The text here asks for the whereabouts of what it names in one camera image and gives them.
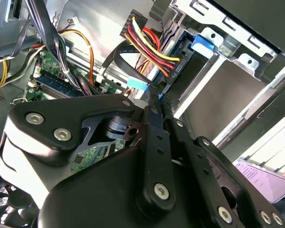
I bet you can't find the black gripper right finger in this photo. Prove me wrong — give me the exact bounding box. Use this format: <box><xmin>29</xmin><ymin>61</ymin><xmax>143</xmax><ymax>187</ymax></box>
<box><xmin>161</xmin><ymin>94</ymin><xmax>285</xmax><ymax>228</ymax></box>

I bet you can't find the black data wire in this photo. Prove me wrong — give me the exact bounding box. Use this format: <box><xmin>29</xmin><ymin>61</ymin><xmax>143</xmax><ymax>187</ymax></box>
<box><xmin>102</xmin><ymin>44</ymin><xmax>163</xmax><ymax>100</ymax></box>

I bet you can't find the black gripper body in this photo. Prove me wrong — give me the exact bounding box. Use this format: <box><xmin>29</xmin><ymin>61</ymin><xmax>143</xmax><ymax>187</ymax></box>
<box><xmin>38</xmin><ymin>146</ymin><xmax>214</xmax><ymax>228</ymax></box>

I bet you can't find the hard disk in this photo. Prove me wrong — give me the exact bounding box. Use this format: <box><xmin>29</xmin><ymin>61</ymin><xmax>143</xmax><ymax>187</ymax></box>
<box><xmin>165</xmin><ymin>33</ymin><xmax>263</xmax><ymax>119</ymax></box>

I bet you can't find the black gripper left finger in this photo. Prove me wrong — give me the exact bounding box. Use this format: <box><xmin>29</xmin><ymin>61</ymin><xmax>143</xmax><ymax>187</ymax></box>
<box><xmin>0</xmin><ymin>86</ymin><xmax>178</xmax><ymax>216</ymax></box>

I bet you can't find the red yellow orange power wire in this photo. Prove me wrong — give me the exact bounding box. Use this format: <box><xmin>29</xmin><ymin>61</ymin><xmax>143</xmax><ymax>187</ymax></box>
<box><xmin>59</xmin><ymin>9</ymin><xmax>182</xmax><ymax>87</ymax></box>

